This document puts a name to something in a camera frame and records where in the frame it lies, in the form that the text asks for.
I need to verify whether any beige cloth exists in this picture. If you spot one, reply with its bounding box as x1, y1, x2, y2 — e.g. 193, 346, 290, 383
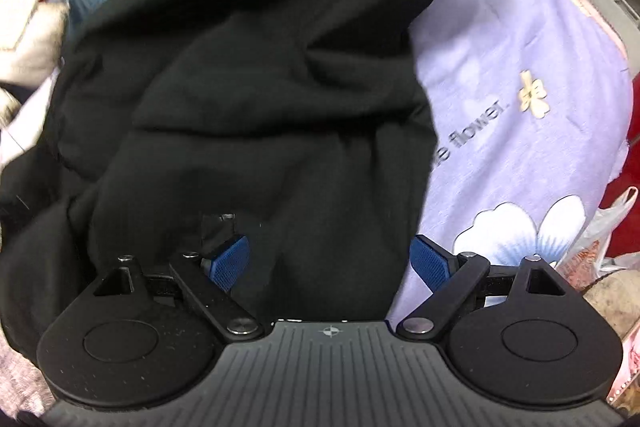
0, 1, 70, 85

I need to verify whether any clear plastic bag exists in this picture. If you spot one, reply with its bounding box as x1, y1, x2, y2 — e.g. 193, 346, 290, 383
555, 187, 640, 288

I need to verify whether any grey pink knit cloth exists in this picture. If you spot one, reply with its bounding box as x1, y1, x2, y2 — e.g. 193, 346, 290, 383
0, 324, 51, 420

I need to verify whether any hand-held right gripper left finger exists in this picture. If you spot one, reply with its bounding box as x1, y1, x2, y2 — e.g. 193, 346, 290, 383
92, 234, 264, 342

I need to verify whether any floral blanket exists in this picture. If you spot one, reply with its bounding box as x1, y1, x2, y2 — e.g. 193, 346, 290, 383
0, 0, 637, 325

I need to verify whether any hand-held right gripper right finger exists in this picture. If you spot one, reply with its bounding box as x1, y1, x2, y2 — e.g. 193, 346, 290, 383
397, 234, 568, 342

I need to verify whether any red cloth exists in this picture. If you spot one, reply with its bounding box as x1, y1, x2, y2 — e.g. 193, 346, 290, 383
602, 72, 640, 258

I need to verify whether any black garment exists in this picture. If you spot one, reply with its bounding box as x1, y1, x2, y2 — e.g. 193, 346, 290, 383
0, 0, 496, 358

